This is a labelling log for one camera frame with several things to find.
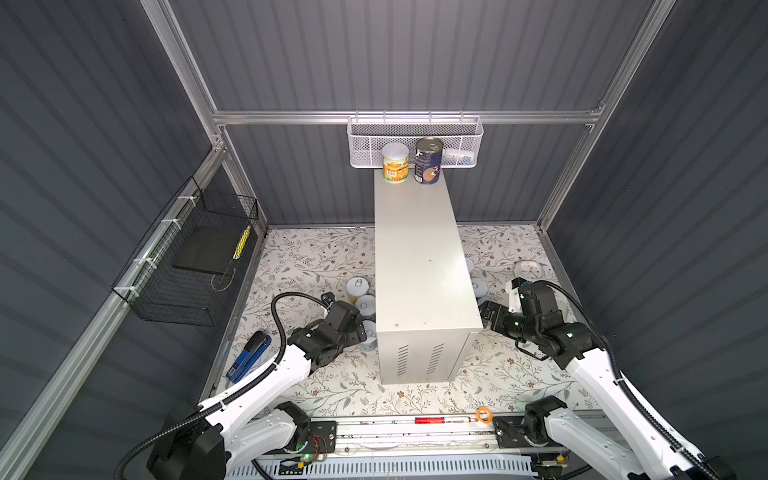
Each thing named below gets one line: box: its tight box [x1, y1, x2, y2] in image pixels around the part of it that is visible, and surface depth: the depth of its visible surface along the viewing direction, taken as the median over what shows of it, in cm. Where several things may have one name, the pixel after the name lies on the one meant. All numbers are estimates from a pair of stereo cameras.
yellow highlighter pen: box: [232, 224, 252, 260], surface depth 80 cm
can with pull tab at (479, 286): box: [471, 278, 489, 297], surface depth 98 cm
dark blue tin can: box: [414, 137, 444, 185], surface depth 81 cm
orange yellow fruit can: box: [382, 142, 410, 184], surface depth 82 cm
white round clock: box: [513, 260, 545, 282], surface depth 106 cm
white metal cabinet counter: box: [374, 169, 483, 385], surface depth 72 cm
